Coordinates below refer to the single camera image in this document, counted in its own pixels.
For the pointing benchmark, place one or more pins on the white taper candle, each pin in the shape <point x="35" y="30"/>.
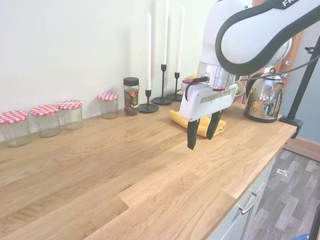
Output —
<point x="165" y="32"/>
<point x="149" y="50"/>
<point x="179" y="40"/>

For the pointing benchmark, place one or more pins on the yellow cloth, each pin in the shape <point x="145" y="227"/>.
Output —
<point x="178" y="117"/>

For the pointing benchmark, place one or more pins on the black candle holder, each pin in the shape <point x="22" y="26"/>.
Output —
<point x="162" y="100"/>
<point x="148" y="108"/>
<point x="175" y="96"/>

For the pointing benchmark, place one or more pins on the black clamp camera stand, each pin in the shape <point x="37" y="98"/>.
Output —
<point x="291" y="120"/>

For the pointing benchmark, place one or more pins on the silver door knob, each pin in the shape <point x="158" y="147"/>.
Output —
<point x="289" y="62"/>

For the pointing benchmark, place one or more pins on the shiny steel kettle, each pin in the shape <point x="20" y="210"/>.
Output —
<point x="262" y="100"/>

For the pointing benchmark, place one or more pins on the red apple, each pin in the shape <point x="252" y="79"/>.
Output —
<point x="186" y="81"/>

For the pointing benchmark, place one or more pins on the brown wooden door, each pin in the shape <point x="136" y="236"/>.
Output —
<point x="297" y="50"/>

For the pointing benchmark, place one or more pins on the white counter cabinet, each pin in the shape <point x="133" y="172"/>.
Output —
<point x="232" y="225"/>

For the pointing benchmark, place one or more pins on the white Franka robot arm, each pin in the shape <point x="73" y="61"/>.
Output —
<point x="240" y="37"/>

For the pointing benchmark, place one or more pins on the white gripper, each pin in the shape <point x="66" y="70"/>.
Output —
<point x="197" y="102"/>

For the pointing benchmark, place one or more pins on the coffee jar black lid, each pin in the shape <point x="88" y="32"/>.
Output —
<point x="131" y="97"/>

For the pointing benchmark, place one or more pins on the green apple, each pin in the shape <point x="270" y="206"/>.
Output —
<point x="239" y="86"/>

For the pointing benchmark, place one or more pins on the yellow fruit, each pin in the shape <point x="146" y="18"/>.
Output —
<point x="192" y="76"/>

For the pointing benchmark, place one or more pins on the small white floor object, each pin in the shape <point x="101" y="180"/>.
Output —
<point x="282" y="171"/>

